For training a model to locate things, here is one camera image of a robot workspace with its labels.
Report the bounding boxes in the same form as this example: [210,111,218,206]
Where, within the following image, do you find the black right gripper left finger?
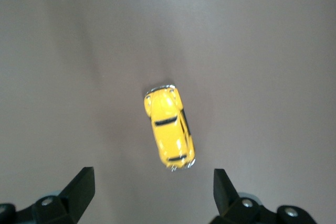
[0,166,95,224]

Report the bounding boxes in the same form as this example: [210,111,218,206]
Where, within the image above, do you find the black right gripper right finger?
[207,168,318,224]

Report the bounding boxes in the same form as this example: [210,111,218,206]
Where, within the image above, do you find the yellow beetle toy car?
[143,84,196,172]

